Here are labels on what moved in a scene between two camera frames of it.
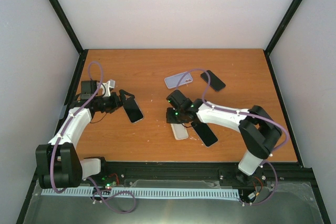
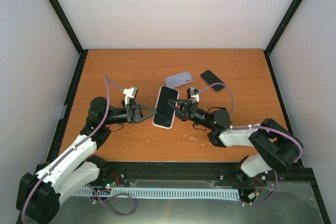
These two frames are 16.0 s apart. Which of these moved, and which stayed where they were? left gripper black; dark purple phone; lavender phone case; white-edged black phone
Moved: left gripper black; white-edged black phone
Stayed: dark purple phone; lavender phone case
